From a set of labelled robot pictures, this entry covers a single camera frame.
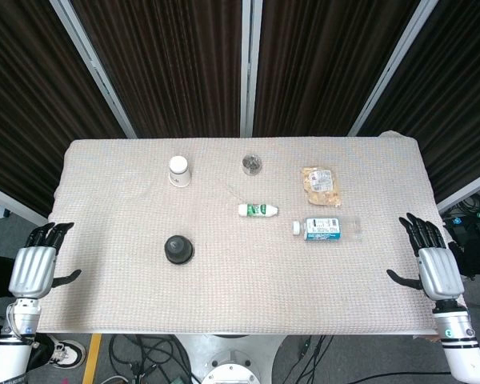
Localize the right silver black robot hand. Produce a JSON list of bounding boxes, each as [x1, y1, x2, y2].
[[386, 213, 466, 302]]

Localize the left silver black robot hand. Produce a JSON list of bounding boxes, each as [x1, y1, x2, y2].
[[7, 222, 82, 300]]

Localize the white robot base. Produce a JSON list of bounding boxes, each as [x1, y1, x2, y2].
[[170, 333, 291, 384]]

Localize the white paper cup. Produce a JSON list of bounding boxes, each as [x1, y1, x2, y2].
[[167, 155, 192, 188]]

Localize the black bag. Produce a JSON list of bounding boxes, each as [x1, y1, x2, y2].
[[447, 223, 480, 282]]

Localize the black trouser leg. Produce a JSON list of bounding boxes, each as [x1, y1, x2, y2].
[[23, 334, 58, 372]]

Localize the white black sneaker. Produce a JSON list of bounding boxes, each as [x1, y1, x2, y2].
[[47, 334, 87, 369]]

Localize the yellow floor tape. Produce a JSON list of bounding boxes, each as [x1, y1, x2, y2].
[[82, 334, 103, 384]]

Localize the clear water bottle blue label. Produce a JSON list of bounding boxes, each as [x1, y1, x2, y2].
[[291, 216, 363, 242]]

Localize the clear snack packet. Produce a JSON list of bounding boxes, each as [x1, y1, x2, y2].
[[301, 166, 342, 208]]

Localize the dark brown partition panel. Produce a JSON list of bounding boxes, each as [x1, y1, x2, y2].
[[252, 0, 421, 138], [359, 0, 480, 201], [70, 0, 249, 139], [0, 0, 125, 219]]

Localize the small white green bottle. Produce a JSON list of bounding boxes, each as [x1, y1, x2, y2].
[[238, 202, 280, 219]]

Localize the beige waffle-weave tablecloth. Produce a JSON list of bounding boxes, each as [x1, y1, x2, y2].
[[38, 130, 451, 341]]

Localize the clear jar of binder clips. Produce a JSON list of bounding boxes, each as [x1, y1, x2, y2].
[[241, 153, 263, 177]]

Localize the black cable bundle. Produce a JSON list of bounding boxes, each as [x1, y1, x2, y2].
[[109, 334, 194, 384]]

